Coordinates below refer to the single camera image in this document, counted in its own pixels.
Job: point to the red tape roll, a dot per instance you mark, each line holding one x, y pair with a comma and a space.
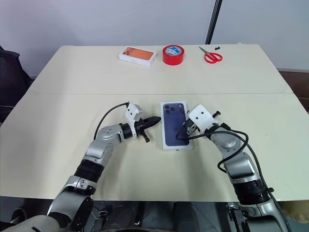
172, 59

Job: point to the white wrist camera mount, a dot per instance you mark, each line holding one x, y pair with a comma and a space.
132, 110
201, 118

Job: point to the black pole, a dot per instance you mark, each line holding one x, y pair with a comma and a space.
212, 21

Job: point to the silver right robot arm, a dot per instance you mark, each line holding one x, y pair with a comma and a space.
241, 164

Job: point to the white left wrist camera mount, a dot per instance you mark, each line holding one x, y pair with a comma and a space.
132, 110

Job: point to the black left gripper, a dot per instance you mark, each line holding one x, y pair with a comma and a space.
141, 126

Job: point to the black chair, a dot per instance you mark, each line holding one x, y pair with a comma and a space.
9, 79

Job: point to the blue phone box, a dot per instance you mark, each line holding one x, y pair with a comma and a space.
172, 120

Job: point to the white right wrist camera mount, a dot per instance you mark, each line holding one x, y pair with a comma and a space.
201, 118

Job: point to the grey robot torso shell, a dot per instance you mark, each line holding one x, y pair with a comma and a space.
29, 224

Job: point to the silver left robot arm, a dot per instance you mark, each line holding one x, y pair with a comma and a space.
101, 145

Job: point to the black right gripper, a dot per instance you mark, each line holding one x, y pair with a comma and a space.
194, 129

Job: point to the orange print phone box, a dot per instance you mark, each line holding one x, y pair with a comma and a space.
137, 54

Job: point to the dark rounded shape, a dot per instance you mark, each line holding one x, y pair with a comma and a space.
128, 217

